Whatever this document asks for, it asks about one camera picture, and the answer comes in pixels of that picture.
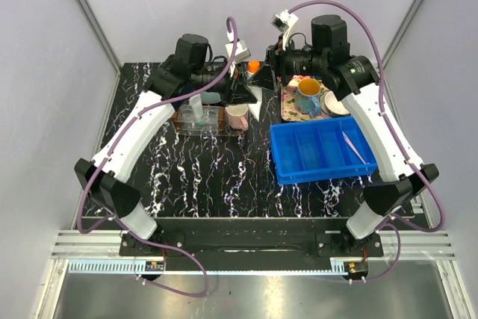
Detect teal ceramic plate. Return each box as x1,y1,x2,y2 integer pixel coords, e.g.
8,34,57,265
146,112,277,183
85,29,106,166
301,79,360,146
201,92,221,105

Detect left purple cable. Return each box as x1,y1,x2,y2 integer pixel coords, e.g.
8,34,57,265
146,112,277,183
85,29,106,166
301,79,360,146
76,16,240,297

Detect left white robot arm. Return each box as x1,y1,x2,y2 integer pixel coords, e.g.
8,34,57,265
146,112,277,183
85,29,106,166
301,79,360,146
75,33,257,256

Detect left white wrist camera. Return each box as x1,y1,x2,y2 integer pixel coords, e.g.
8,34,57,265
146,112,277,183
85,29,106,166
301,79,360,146
226,40,251,75

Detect purple cable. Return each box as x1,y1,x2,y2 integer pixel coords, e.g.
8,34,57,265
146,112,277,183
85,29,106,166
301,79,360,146
76,16,240,297
287,0,447,283

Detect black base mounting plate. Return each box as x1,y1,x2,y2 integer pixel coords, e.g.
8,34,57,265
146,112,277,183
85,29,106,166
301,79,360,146
119,217,384,271

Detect pink ceramic mug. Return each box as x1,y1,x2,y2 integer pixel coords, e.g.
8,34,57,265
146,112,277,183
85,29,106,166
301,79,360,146
225,104,249,131

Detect floral serving tray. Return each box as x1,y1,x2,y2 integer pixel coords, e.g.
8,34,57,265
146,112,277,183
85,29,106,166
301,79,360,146
280,75,325,122

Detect blue plastic bin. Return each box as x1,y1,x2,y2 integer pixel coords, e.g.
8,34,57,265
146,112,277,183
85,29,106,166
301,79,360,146
270,117,378,185

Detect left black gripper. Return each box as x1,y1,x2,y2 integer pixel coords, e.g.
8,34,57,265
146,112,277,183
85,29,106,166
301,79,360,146
192,58,258,108

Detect aluminium rail frame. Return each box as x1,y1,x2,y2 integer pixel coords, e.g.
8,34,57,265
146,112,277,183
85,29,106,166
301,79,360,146
37,61,478,319

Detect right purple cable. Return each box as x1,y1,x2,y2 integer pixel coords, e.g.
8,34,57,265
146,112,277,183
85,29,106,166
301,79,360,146
287,0,447,283

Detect blue mug orange interior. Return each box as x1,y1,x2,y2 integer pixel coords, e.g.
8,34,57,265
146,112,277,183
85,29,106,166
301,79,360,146
294,78,321,117

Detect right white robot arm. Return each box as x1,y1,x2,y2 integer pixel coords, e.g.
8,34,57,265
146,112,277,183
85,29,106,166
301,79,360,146
252,10,438,256

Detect teal cap toothpaste tube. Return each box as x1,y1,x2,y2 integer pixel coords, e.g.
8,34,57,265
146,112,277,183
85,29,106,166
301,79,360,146
189,94,204,126

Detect orange cap toothpaste tube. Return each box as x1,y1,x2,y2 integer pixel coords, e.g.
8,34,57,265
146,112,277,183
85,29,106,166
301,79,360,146
247,61,262,122

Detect clear acrylic tray wooden handles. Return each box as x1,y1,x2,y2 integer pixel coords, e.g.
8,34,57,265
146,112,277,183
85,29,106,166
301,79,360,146
172,105,245,137

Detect white cream mug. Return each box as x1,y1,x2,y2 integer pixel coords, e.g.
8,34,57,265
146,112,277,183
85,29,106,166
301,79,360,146
322,91,350,117

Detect pink toothbrush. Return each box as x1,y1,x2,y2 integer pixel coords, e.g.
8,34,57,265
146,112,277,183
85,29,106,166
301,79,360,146
342,131,367,164

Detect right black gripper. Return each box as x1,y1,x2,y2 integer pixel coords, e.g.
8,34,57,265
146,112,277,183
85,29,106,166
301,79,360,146
248,34,326,92

